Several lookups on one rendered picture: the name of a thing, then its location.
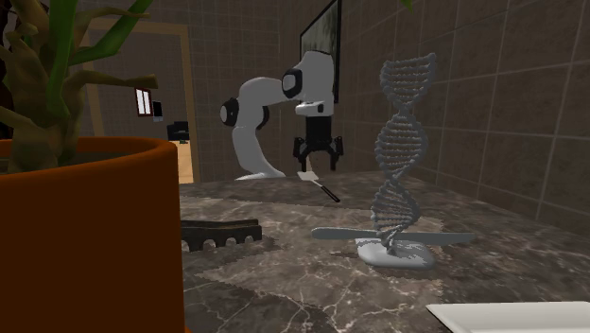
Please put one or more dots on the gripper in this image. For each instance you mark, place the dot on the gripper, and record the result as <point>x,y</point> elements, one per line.
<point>318,130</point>

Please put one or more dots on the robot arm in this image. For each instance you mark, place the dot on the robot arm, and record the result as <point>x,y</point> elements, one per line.
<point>258,106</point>

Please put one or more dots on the grey double helix figure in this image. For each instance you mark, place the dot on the grey double helix figure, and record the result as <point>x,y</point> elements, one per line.
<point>400,152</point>

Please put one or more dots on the grey butter knife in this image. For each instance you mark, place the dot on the grey butter knife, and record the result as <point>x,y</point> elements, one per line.
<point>339,234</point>

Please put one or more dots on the black arched rack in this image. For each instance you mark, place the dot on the black arched rack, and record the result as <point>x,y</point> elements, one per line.
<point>221,230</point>

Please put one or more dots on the wooden cabinet with black appliance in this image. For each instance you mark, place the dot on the wooden cabinet with black appliance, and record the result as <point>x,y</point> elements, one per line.
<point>183,154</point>

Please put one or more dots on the orange plant pot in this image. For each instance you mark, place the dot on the orange plant pot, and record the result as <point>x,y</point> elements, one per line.
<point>87,240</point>

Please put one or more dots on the white square plate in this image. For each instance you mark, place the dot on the white square plate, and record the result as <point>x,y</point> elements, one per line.
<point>511,317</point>

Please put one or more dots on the green leafy plant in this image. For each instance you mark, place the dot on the green leafy plant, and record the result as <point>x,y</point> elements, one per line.
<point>44,83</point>

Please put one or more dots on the dark framed wall picture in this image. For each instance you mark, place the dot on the dark framed wall picture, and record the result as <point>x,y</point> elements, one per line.
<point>322,30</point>

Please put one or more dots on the wooden door frame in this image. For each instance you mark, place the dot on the wooden door frame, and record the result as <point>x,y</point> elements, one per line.
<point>189,92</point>

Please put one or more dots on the red framed white wall sign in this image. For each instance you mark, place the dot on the red framed white wall sign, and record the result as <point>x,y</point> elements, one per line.
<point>144,102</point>

